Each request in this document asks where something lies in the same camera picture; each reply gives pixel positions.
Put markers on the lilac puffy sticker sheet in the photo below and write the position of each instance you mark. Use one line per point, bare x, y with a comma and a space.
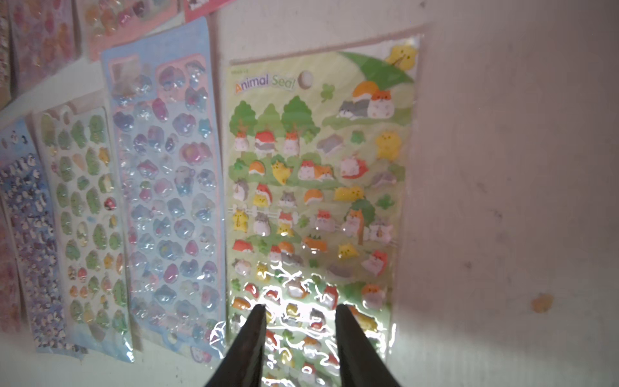
10, 293

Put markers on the pink puffy sticker sheet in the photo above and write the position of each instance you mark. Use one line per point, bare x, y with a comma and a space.
42, 40

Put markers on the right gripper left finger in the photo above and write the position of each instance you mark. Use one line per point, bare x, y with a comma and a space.
243, 364

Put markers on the green animal sticker sheet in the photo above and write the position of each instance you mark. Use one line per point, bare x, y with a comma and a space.
316, 186

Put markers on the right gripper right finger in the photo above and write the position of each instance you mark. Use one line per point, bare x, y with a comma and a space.
360, 365

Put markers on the blue pastel cloud sticker sheet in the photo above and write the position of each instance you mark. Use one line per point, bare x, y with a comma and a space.
166, 140

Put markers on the pink bonbon sticker sheet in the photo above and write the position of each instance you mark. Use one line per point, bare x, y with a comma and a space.
109, 23

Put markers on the green dinosaur sticker sheet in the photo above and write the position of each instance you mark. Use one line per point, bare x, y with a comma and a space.
75, 148

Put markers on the blue penguin sticker sheet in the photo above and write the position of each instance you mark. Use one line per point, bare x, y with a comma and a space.
25, 196

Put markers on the blue red animal sticker sheet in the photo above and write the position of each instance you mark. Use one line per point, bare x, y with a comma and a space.
195, 9

